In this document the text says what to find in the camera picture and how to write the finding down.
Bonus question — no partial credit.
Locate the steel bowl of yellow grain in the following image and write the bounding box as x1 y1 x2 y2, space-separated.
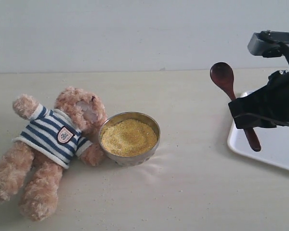
98 112 160 167

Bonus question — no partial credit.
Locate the brown teddy bear striped shirt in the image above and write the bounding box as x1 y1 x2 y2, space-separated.
0 87 107 221

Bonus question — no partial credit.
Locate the white rectangular plastic tray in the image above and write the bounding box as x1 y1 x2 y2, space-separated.
227 90 289 174

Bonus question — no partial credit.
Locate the dark red wooden spoon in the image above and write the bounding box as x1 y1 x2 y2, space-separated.
210 62 261 152

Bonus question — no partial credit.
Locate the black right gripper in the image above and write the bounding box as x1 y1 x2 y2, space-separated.
228 70 289 129

